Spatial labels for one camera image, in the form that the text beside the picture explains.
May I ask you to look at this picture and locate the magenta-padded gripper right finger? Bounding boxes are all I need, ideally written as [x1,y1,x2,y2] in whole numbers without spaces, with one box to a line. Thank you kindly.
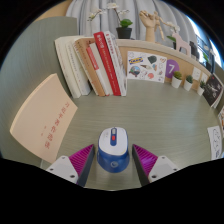
[131,143,181,187]

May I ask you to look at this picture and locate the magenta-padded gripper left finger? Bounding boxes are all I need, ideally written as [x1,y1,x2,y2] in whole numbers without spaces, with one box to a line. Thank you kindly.
[45,143,96,188]

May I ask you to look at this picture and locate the blue and white computer mouse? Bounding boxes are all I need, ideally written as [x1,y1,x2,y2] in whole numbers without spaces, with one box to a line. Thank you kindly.
[96,126,131,174]

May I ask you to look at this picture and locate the white cartoon-print mouse pad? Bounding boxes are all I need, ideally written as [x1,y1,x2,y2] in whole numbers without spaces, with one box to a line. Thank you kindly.
[206,125,224,161]

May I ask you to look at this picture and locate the beige thin book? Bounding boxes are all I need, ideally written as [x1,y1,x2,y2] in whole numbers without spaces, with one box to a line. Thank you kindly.
[9,73,79,164]

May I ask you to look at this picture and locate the small plant in white pot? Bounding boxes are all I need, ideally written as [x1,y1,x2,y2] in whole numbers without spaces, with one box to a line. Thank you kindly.
[196,79,207,97]
[183,74,194,92]
[170,70,184,89]

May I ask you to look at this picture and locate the black cover book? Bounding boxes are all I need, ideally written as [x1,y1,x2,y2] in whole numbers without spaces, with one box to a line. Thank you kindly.
[201,73,224,108]

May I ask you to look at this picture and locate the purple round number sign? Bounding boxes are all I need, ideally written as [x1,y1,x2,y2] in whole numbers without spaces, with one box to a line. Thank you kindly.
[164,59,181,80]

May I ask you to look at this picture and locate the white card with stickers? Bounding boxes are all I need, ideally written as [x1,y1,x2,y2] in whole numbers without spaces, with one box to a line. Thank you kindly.
[126,50,168,84]

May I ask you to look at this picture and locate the thin white and red book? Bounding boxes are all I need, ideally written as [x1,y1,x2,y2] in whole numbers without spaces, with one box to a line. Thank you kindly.
[85,42,114,97]

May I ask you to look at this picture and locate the thick white book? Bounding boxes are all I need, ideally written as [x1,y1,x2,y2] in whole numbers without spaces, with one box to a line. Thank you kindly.
[54,35,92,99]

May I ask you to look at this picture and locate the tan kraft notebook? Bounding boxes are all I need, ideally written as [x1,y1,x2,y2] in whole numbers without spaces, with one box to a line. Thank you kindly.
[73,37,106,98]

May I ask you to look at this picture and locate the green desk partition panel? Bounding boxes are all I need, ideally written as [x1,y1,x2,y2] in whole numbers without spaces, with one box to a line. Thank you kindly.
[0,16,81,168]

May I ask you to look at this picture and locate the wooden desk shelf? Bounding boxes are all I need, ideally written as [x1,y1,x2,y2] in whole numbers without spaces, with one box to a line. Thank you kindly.
[114,38,214,91]

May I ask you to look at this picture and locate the black horse figure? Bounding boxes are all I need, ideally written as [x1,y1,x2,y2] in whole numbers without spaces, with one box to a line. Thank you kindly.
[189,40,201,59]

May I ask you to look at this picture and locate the pink horse figure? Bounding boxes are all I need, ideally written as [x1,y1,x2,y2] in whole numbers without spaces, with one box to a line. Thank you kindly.
[171,32,192,57]

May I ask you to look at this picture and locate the white orchid in black pot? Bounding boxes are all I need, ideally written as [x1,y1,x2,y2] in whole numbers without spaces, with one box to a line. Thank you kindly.
[87,2,134,40]

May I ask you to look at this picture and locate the wooden mannequin figure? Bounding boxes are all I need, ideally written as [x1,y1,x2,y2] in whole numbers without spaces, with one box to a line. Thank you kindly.
[153,10,179,43]

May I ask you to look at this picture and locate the wooden hand model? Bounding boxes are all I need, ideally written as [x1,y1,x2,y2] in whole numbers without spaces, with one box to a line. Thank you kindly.
[138,9,158,43]

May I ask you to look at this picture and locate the grey pleated curtain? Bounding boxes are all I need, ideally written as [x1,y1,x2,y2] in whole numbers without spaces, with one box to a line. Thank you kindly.
[65,0,188,43]

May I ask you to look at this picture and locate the white wall socket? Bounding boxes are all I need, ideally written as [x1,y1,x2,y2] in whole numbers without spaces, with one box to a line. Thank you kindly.
[200,72,209,84]
[192,66,203,82]

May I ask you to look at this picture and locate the window with dark frame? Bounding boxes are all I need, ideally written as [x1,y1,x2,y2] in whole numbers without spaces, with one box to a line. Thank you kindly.
[186,16,223,68]

